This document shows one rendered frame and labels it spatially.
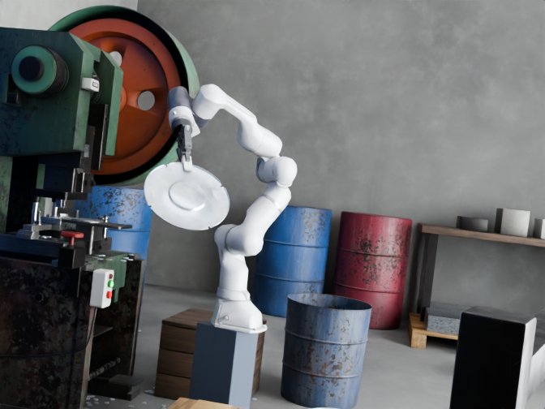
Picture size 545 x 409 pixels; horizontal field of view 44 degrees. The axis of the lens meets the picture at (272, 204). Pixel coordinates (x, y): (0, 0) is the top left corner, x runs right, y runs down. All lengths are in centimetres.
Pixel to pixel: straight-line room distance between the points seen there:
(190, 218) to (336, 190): 380
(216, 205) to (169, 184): 17
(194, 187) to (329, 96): 381
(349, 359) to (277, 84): 335
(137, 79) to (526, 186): 374
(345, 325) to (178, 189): 126
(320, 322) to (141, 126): 123
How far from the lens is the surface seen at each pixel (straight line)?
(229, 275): 258
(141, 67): 320
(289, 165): 261
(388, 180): 587
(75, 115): 266
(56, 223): 281
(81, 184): 279
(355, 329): 320
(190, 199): 221
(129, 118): 318
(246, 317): 257
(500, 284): 598
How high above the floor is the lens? 100
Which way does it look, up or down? 1 degrees down
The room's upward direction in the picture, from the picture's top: 7 degrees clockwise
